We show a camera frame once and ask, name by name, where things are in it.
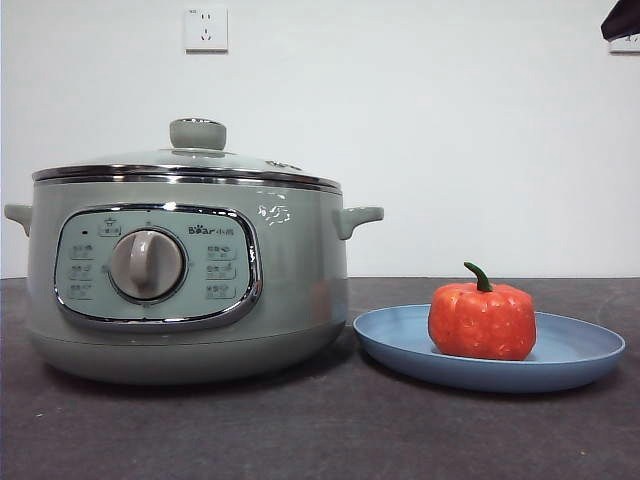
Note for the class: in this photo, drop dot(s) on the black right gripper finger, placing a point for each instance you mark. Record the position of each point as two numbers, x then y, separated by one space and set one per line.
625 20

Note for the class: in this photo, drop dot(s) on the orange toy pumpkin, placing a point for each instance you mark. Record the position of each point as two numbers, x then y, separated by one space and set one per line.
480 320

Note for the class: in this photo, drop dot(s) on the glass lid with green knob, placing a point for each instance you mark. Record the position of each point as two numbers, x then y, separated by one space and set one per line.
197 134

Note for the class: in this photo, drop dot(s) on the blue round plate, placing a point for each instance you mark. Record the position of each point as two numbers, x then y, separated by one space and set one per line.
400 345

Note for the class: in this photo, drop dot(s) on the pale green electric steamer pot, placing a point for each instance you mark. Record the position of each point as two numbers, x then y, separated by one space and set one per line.
300 250

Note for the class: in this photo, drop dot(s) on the white wall socket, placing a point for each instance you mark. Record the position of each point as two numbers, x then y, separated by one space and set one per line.
625 46
206 30

